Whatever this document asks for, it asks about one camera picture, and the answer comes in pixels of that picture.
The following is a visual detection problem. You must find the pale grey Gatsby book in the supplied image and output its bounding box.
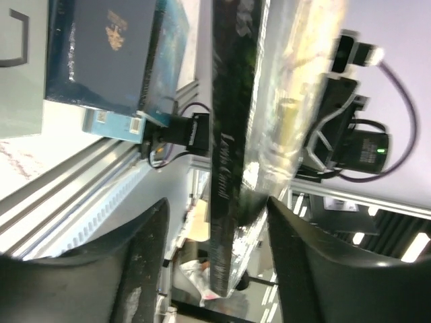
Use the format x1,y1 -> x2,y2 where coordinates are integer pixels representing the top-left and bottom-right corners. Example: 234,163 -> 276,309
1,0 -> 48,139

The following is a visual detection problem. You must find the white slotted cable duct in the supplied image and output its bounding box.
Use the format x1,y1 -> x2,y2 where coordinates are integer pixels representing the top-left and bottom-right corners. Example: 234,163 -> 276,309
10,160 -> 150,260

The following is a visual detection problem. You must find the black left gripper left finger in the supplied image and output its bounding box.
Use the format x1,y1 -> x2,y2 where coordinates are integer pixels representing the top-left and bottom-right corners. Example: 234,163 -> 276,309
1,199 -> 169,323

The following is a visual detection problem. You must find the aluminium mounting rail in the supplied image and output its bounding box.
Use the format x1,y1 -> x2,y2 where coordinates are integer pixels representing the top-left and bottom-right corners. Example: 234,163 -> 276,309
1,139 -> 137,254

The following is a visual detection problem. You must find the light blue barcode book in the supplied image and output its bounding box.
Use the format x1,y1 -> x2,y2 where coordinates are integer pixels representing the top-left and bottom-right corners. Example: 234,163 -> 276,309
82,109 -> 145,144

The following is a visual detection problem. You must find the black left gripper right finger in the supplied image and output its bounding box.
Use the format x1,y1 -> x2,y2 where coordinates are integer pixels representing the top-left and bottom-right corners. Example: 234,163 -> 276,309
267,197 -> 430,322

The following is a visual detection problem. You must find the teal underwater book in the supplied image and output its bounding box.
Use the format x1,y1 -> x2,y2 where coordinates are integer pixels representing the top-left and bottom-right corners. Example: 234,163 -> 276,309
141,1 -> 189,127

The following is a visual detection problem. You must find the dark navy blue book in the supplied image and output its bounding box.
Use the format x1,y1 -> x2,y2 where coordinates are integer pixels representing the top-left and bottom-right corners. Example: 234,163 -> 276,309
45,0 -> 156,115

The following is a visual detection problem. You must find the green Alice Wonderland book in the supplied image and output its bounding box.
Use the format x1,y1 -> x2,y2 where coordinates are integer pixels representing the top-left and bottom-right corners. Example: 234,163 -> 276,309
208,1 -> 347,297

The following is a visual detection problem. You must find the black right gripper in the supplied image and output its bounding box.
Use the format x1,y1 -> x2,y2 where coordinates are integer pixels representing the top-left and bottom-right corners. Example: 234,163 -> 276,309
300,77 -> 390,175

